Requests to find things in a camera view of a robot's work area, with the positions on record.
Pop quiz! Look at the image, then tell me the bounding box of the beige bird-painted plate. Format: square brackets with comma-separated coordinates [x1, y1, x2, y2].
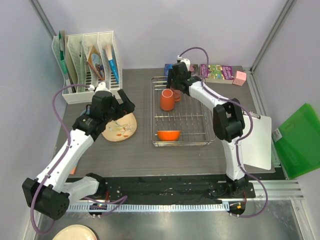
[102, 113, 137, 142]

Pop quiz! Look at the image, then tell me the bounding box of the orange ceramic bowl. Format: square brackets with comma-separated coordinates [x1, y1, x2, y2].
[157, 130, 181, 142]

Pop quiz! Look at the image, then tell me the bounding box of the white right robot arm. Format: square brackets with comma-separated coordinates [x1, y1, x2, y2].
[166, 61, 249, 198]

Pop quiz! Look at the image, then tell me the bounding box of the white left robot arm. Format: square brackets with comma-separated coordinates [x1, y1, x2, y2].
[22, 89, 135, 221]

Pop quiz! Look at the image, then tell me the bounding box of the blue Jane Eyre book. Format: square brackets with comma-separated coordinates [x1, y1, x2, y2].
[164, 63, 174, 81]

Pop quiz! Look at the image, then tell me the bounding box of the orange ceramic mug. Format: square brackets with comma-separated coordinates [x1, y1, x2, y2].
[159, 88, 181, 111]

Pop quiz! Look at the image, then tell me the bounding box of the purple paperback book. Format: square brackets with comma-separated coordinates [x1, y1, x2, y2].
[189, 64, 234, 84]

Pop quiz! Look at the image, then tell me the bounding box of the blue booklet in organizer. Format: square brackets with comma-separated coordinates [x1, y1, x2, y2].
[104, 44, 119, 84]

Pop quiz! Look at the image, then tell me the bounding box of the illustrated booklet in organizer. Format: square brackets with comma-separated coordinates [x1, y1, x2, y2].
[87, 45, 106, 81]

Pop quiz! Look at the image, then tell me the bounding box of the white file organizer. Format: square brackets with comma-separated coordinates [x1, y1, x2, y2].
[51, 31, 123, 104]

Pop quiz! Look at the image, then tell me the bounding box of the pink cube power socket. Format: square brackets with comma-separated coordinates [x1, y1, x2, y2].
[232, 71, 247, 86]

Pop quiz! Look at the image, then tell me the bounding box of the green folder in organizer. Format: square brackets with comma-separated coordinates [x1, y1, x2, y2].
[58, 30, 68, 75]

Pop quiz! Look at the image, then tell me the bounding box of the orange blue marker pen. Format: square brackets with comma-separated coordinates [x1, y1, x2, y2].
[70, 166, 76, 175]

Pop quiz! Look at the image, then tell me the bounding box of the white clipboard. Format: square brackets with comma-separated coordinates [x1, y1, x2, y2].
[241, 113, 272, 170]

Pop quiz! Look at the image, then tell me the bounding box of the cream plate bottom edge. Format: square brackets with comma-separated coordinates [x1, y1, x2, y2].
[53, 224, 98, 240]

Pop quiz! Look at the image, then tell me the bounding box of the green plastic folder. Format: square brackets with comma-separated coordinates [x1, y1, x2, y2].
[272, 103, 320, 179]

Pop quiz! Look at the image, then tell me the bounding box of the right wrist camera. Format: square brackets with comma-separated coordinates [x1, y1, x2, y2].
[176, 55, 191, 71]

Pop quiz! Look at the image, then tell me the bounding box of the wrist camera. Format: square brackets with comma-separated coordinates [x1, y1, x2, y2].
[88, 81, 110, 93]
[176, 55, 191, 71]

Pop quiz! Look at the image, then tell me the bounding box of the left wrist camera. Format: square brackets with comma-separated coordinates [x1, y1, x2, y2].
[88, 81, 110, 93]

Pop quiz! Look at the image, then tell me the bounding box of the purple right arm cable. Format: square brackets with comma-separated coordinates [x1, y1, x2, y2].
[178, 46, 270, 219]

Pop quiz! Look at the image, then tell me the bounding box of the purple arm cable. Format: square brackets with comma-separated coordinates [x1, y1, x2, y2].
[178, 46, 270, 219]
[29, 84, 128, 235]

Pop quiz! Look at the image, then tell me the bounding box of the metal wire dish rack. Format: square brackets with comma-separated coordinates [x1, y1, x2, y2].
[150, 76, 217, 147]

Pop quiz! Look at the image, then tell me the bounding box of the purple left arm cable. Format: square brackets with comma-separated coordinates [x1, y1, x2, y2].
[29, 84, 128, 235]

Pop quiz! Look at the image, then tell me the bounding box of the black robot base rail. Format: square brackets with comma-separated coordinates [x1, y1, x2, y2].
[89, 175, 256, 205]

